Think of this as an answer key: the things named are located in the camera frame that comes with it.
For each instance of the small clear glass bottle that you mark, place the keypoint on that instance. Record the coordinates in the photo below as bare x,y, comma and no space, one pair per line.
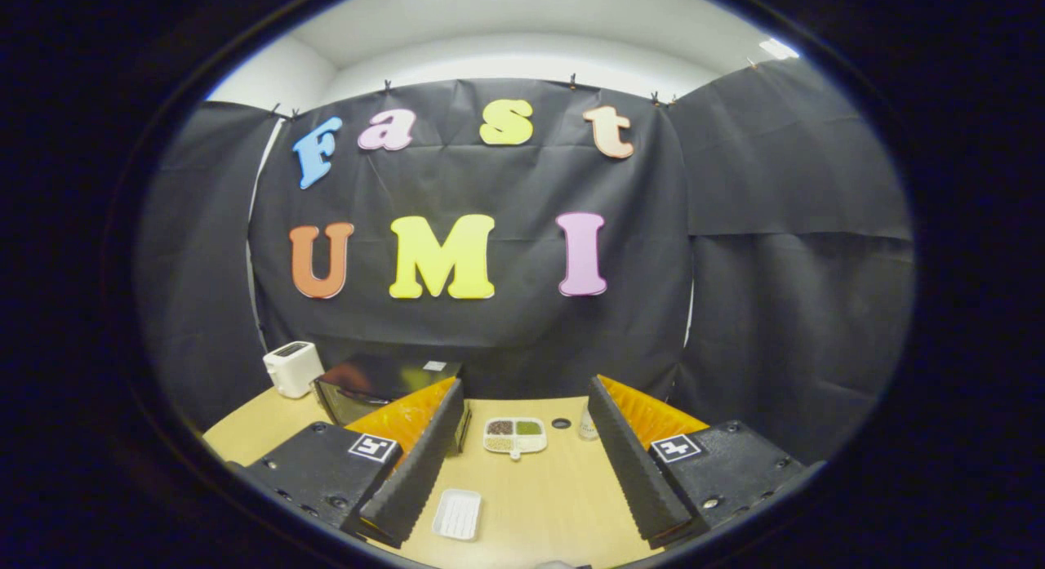
587,426

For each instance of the black toaster oven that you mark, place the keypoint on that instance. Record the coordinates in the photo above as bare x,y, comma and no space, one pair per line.
384,377

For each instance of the ceiling light panel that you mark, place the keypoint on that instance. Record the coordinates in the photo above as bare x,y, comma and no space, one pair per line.
778,48

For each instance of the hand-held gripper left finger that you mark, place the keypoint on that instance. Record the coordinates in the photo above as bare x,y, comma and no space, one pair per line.
424,455

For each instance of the white toaster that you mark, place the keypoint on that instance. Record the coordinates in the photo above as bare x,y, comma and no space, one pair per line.
292,371

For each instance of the white rectangular tray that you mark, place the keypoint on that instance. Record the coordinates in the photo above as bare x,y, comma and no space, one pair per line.
456,514

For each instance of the white divided dish of grains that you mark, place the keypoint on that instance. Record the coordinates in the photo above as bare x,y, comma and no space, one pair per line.
514,437

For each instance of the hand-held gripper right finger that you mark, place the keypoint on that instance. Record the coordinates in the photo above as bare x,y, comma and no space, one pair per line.
633,455

